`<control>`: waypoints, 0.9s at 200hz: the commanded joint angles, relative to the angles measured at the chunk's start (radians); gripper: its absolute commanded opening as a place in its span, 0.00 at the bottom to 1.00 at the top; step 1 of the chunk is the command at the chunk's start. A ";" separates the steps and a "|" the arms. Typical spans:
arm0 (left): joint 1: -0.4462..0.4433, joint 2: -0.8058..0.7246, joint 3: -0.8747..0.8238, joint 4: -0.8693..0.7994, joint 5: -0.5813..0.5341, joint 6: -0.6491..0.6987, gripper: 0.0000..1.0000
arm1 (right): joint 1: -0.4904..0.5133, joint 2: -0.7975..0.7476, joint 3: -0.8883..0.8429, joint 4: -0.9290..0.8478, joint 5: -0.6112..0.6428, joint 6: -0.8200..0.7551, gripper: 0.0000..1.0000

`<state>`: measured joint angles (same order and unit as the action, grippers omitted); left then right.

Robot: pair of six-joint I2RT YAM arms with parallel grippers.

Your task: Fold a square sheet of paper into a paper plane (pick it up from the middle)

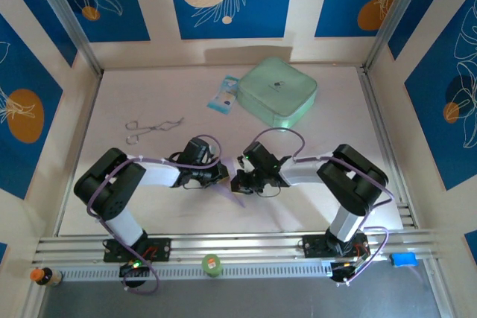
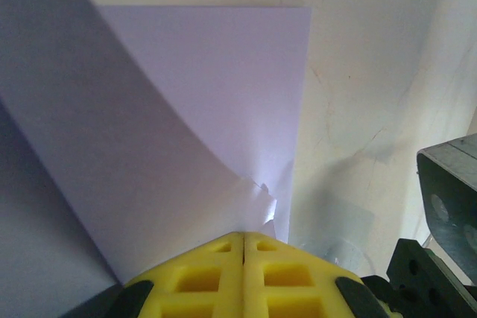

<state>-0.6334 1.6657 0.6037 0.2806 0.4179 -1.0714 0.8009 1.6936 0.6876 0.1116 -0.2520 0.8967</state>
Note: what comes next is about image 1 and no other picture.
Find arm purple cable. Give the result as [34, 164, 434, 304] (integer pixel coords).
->
[247, 127, 395, 286]
[86, 134, 223, 296]

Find black controller board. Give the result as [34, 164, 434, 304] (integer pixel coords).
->
[330, 259, 361, 284]
[119, 261, 151, 279]

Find brown bottle with orange cap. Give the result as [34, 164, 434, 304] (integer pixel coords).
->
[29, 266, 63, 288]

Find metal tongs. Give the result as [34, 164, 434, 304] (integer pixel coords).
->
[125, 116, 186, 145]

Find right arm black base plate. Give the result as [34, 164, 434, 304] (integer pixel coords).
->
[300, 234, 370, 259]

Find aluminium side rail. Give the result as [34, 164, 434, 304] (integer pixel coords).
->
[357, 66, 417, 229]

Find aluminium mounting rail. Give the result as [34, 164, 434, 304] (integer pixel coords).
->
[31, 227, 446, 265]

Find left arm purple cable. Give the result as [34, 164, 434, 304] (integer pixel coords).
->
[86, 134, 223, 296]

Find blue wet wipes packet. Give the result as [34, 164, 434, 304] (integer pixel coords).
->
[206, 74, 239, 114]

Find aluminium frame post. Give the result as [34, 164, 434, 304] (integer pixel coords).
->
[363, 0, 460, 73]
[28, 0, 104, 75]

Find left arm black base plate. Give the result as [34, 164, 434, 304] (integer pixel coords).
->
[103, 238, 172, 263]

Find grey slotted cable duct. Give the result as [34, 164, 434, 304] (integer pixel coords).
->
[55, 261, 336, 282]

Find mint green zip pouch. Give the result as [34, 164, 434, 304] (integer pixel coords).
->
[236, 56, 319, 133]

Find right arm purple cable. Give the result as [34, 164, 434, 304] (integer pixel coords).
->
[247, 127, 395, 286]

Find blue box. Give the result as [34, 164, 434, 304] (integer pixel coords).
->
[390, 252, 417, 268]

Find green jar with orange label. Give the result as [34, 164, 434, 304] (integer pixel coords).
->
[201, 253, 224, 279]

